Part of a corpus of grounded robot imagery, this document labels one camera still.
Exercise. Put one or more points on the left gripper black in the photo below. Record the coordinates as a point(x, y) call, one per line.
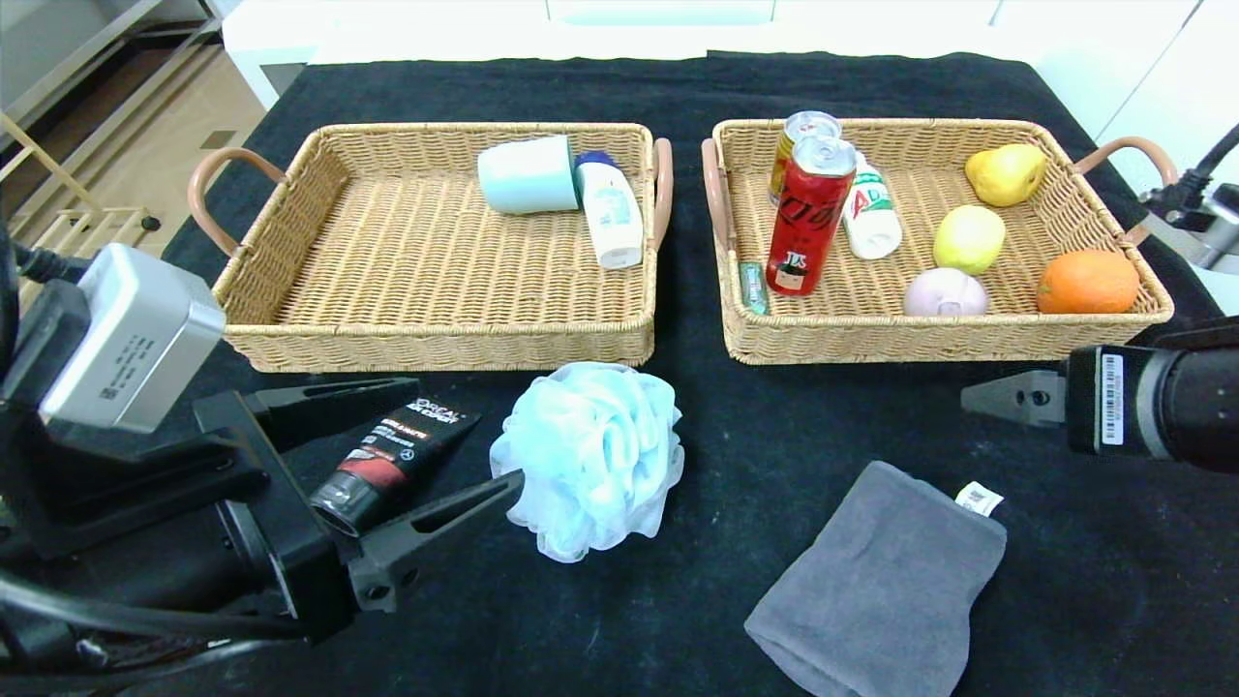
point(276, 513)

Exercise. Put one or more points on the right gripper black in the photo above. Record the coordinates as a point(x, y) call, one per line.
point(1103, 399)

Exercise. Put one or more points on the pink egg-shaped food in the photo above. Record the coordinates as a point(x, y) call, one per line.
point(946, 293)

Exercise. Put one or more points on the yellow lemon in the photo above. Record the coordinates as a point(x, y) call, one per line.
point(968, 239)

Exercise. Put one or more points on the blue mesh bath sponge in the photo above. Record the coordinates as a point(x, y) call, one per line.
point(590, 460)

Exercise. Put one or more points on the grey towel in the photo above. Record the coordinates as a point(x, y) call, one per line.
point(871, 590)

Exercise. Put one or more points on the red cola can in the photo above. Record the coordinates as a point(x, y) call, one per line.
point(808, 218)

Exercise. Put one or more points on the woven wicker basket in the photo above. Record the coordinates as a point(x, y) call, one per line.
point(968, 339)
point(416, 252)

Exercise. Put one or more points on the black face wash tube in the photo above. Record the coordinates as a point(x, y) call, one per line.
point(407, 450)

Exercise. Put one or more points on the orange fruit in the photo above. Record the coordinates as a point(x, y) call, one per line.
point(1086, 283)

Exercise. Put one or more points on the white AD milk bottle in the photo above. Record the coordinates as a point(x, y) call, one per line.
point(876, 227)

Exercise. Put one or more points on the yellow pear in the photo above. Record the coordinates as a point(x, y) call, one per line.
point(1007, 174)

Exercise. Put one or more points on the small green tube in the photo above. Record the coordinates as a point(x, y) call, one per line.
point(753, 288)

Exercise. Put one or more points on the pale blue cup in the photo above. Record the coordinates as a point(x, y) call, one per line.
point(528, 176)

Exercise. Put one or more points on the black table cloth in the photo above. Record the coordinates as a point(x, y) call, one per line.
point(678, 629)

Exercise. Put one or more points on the white lotion bottle blue cap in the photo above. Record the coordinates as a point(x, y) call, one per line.
point(612, 215)

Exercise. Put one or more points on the gold energy drink can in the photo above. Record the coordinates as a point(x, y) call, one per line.
point(796, 126)

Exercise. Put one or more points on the beige wooden rack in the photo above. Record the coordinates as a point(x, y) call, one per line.
point(116, 215)

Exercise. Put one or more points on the brass floor socket plate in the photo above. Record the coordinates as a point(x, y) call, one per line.
point(217, 139)

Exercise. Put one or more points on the grey shelf unit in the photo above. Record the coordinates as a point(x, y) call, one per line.
point(58, 58)

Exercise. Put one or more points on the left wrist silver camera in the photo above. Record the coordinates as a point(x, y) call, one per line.
point(131, 334)

